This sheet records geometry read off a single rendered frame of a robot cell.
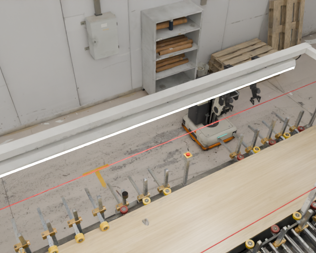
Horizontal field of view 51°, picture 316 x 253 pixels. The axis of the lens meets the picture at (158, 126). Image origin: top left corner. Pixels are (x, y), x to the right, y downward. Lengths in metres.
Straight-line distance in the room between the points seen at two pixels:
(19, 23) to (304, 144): 3.97
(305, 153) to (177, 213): 1.76
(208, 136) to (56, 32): 2.67
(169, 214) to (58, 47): 3.01
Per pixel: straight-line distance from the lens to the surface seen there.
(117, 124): 2.17
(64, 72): 5.49
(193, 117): 5.17
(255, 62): 2.70
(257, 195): 3.77
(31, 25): 5.02
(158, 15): 5.36
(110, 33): 5.16
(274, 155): 4.20
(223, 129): 5.25
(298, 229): 3.74
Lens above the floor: 3.87
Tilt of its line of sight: 44 degrees down
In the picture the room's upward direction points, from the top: 1 degrees clockwise
